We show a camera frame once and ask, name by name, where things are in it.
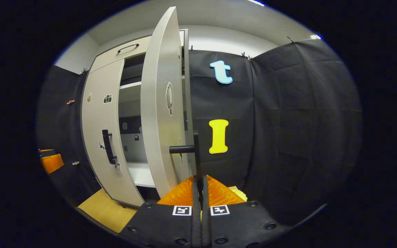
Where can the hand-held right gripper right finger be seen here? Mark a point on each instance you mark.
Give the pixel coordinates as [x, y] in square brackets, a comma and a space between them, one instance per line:
[206, 230]

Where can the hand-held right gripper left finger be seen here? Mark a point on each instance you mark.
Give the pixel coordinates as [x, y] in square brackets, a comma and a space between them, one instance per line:
[196, 230]

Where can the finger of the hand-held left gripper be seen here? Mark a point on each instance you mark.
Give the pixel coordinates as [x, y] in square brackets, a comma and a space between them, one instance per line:
[52, 163]
[46, 151]

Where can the white door with camera sticker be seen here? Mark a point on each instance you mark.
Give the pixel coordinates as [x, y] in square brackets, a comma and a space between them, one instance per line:
[98, 137]

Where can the white double-door shoe cabinet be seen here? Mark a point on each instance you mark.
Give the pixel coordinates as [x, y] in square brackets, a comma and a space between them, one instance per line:
[131, 151]

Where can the white door with headphone sticker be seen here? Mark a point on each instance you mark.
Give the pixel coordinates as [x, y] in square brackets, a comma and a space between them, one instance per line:
[157, 103]

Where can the white cabinet shelf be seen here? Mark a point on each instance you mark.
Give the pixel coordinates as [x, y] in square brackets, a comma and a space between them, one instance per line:
[131, 85]
[141, 174]

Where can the white cabinet drawer front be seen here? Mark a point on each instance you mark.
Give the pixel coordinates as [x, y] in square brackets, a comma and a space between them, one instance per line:
[115, 58]

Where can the yellow crumpled object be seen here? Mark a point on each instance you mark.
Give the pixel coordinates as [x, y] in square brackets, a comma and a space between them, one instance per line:
[238, 193]

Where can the red clip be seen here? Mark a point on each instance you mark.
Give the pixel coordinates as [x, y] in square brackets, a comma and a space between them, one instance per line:
[70, 102]

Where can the black backdrop cloth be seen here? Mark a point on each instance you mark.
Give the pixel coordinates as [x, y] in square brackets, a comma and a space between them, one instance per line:
[288, 120]

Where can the small ceiling light panel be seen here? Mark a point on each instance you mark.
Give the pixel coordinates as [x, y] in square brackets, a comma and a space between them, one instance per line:
[315, 36]

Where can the long ceiling light panel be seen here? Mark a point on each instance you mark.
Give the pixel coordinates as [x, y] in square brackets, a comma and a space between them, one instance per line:
[255, 2]

